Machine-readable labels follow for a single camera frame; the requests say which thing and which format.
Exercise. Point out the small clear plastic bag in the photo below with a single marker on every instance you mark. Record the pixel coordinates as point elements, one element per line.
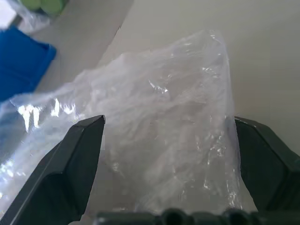
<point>30,20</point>

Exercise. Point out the green round object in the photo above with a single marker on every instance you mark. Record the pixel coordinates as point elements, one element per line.
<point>29,3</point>
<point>52,5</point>

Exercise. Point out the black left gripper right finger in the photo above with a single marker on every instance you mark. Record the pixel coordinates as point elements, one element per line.
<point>269,164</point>

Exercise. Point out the blue plastic bin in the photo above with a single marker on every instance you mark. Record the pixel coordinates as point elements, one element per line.
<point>18,63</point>

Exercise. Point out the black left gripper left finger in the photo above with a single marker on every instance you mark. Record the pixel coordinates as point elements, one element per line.
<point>58,173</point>

